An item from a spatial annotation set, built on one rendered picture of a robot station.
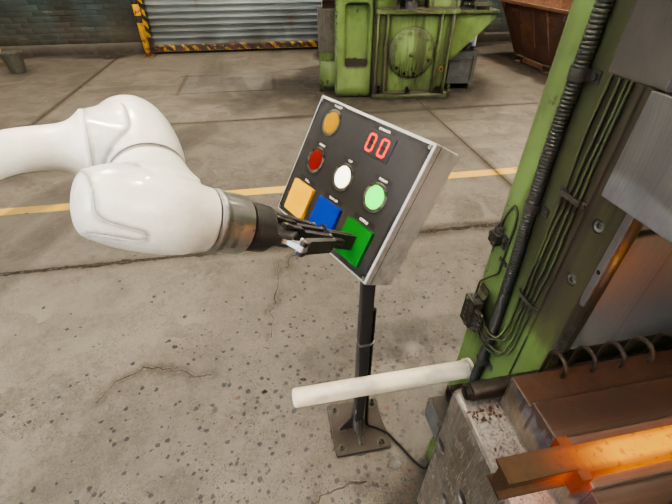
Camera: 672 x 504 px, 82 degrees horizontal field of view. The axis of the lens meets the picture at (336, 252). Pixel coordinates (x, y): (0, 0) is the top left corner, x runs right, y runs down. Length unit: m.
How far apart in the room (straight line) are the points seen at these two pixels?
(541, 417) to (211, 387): 1.43
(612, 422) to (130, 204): 0.63
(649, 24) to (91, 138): 0.59
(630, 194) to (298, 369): 1.53
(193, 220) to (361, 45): 4.76
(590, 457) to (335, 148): 0.65
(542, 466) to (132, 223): 0.51
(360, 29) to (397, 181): 4.49
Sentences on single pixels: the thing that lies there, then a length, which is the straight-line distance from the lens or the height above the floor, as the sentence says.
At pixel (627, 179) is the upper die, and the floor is 1.30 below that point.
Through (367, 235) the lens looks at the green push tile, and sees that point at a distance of 0.71.
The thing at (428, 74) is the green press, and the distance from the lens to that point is 5.28.
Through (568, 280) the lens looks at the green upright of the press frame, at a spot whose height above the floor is 1.04.
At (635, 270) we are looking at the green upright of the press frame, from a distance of 0.69.
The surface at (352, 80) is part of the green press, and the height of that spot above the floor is 0.20.
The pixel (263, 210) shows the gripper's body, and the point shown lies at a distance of 0.57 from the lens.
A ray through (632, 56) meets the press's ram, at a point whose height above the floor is 1.38.
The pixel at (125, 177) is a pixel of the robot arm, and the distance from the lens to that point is 0.49.
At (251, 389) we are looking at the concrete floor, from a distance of 1.75.
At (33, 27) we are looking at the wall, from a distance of 9.00.
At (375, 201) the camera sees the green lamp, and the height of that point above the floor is 1.09.
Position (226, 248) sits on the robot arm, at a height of 1.13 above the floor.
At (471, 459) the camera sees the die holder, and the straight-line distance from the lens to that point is 0.66.
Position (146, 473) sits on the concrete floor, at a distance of 1.70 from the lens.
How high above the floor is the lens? 1.45
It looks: 38 degrees down
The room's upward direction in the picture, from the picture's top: straight up
